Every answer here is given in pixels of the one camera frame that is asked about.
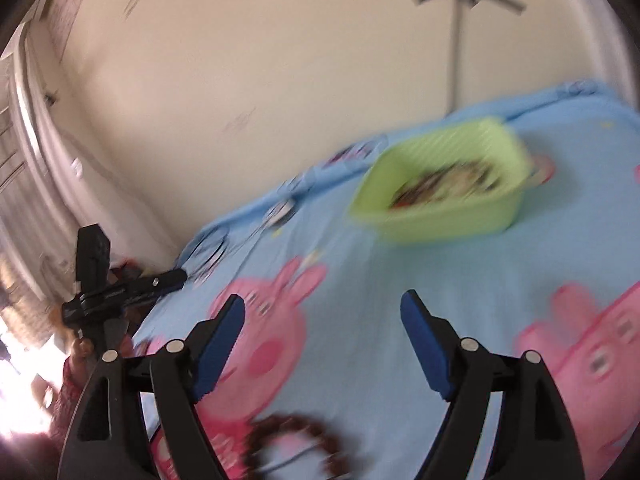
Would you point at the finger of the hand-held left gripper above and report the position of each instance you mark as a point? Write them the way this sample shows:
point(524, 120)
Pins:
point(155, 286)

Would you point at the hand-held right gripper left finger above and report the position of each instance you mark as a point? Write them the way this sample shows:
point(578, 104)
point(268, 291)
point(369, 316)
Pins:
point(220, 347)

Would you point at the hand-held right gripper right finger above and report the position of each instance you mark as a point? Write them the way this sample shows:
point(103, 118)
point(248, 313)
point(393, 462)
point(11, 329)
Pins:
point(425, 347)

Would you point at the green plastic basin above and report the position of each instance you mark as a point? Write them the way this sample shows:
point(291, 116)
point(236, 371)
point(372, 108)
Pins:
point(450, 222)

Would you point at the person's left forearm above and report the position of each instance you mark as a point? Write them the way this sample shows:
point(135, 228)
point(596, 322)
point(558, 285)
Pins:
point(67, 395)

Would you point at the person's left hand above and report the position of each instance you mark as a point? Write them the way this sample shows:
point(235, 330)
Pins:
point(81, 350)

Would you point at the cartoon pig printed blanket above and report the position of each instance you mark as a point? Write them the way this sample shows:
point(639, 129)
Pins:
point(375, 270)

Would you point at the white charger block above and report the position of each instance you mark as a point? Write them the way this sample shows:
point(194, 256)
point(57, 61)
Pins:
point(282, 214)

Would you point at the white door frame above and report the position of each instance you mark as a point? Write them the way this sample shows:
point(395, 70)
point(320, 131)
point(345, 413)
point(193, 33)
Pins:
point(30, 160)

